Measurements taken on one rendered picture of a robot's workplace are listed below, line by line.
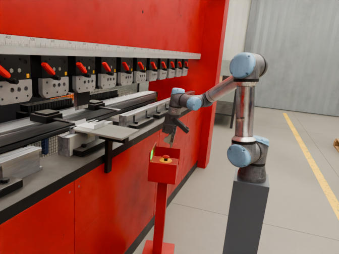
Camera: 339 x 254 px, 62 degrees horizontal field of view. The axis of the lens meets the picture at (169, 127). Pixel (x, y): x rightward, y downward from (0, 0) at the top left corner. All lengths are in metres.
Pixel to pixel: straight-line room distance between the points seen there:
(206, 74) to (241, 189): 2.08
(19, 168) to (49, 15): 0.59
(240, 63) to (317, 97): 7.84
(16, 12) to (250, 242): 1.49
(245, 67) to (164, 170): 0.72
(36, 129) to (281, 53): 7.94
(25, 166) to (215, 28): 2.65
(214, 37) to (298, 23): 5.78
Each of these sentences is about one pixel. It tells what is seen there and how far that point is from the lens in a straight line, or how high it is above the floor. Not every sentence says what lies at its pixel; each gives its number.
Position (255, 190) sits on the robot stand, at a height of 0.75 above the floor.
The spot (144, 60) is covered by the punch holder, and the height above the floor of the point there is 1.32.
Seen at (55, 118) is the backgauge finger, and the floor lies 1.00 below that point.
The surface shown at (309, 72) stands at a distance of 9.00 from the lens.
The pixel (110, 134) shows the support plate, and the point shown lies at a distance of 1.33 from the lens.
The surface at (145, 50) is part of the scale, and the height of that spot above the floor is 1.39.
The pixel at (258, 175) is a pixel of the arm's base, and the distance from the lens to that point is 1.54.
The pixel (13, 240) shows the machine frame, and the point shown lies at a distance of 1.13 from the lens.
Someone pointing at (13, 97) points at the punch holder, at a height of 1.20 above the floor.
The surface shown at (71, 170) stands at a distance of 1.27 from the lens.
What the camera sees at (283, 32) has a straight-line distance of 8.94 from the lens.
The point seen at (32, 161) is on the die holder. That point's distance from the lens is 1.25.
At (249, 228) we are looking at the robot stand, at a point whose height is 0.52.
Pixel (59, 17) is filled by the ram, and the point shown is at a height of 1.49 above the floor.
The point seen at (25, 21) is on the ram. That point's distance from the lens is 1.15.
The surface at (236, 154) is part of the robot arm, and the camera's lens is 1.38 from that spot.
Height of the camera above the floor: 1.39
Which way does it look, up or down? 15 degrees down
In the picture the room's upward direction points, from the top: 5 degrees clockwise
